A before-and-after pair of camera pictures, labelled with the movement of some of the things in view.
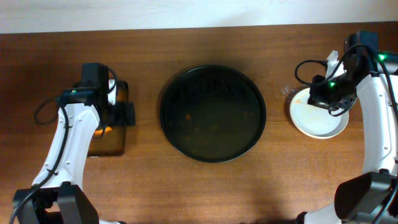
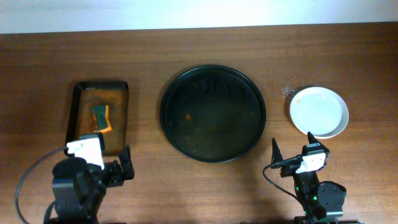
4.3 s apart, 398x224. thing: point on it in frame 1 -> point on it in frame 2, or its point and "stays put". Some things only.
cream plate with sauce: (315, 121) stays put
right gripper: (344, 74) -> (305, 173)
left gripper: (128, 113) -> (115, 173)
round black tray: (214, 114) stays put
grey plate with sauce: (315, 121) stays put
